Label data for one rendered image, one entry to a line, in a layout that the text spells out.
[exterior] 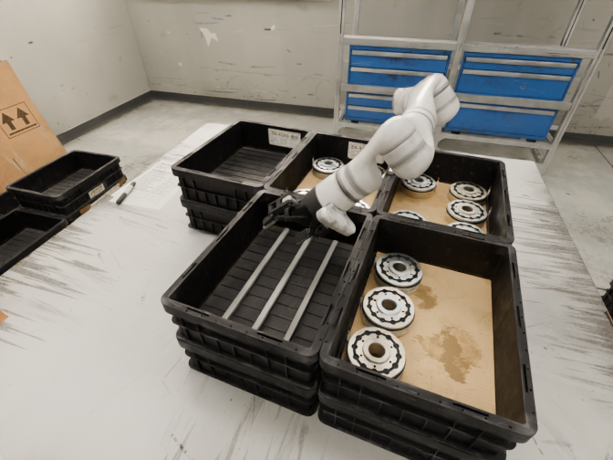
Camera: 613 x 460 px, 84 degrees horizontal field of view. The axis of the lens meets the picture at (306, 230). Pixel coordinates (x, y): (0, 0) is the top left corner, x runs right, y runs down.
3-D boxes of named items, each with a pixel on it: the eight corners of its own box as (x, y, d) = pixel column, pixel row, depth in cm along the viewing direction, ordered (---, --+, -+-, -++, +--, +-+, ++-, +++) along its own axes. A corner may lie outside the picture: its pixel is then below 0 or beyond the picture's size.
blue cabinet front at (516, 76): (443, 129, 270) (464, 51, 235) (544, 140, 255) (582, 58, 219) (443, 130, 268) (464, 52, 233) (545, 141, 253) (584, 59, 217)
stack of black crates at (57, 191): (105, 216, 210) (73, 149, 182) (146, 224, 203) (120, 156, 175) (50, 259, 180) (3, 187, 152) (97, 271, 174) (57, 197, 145)
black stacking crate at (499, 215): (494, 282, 79) (513, 245, 72) (369, 250, 88) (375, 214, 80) (490, 194, 108) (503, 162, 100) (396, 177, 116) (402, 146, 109)
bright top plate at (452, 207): (487, 226, 88) (488, 224, 87) (446, 218, 90) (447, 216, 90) (485, 205, 95) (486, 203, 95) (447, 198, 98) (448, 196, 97)
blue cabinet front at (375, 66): (344, 119, 287) (349, 45, 252) (432, 128, 272) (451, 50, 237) (344, 120, 285) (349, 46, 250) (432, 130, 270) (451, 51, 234)
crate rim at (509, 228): (511, 252, 73) (515, 244, 71) (373, 221, 81) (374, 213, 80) (502, 168, 102) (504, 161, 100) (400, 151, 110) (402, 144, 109)
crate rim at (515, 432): (373, 221, 81) (374, 213, 80) (511, 252, 73) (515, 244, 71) (316, 368, 53) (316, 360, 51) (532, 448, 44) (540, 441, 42)
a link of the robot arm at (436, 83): (422, 92, 60) (446, 133, 62) (443, 64, 79) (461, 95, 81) (379, 120, 66) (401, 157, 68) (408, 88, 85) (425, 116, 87)
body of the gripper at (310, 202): (343, 192, 71) (311, 214, 76) (314, 173, 66) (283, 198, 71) (348, 221, 67) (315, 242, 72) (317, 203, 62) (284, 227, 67)
